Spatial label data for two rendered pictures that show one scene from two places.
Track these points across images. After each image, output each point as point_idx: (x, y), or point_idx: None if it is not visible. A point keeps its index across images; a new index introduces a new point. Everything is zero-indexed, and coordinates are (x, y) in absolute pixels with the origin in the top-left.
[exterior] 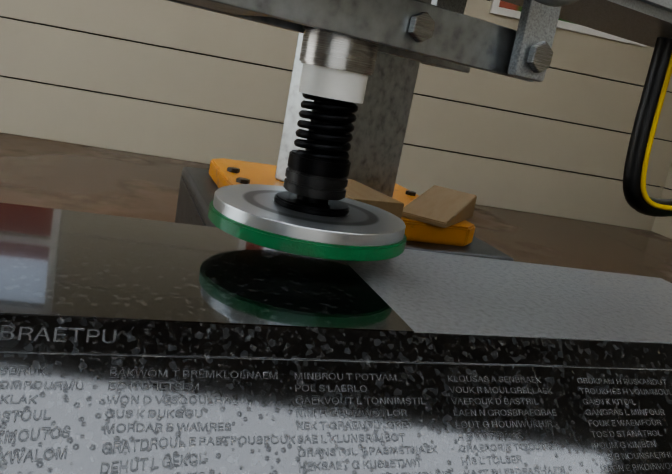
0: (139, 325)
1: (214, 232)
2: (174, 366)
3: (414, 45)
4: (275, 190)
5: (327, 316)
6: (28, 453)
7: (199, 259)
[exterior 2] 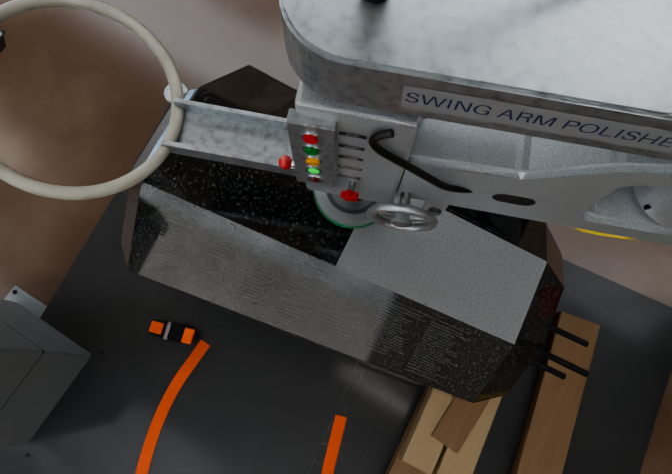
0: (259, 234)
1: None
2: (265, 246)
3: None
4: None
5: (315, 247)
6: (232, 250)
7: (306, 191)
